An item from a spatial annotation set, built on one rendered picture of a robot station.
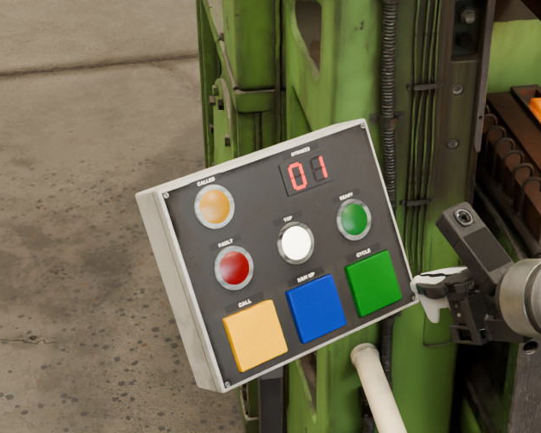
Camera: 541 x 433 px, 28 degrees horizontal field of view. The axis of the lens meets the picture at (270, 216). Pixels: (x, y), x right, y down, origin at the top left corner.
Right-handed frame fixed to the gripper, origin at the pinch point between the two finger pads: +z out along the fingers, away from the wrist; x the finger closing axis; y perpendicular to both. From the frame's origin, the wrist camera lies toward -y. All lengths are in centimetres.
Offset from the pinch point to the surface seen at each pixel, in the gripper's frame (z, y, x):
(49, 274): 204, 5, 12
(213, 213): 10.6, -16.4, -20.6
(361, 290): 10.3, 1.0, -2.7
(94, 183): 240, -15, 47
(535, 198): 17.2, 0.3, 38.6
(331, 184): 11.0, -14.5, -1.9
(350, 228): 10.6, -7.7, -1.1
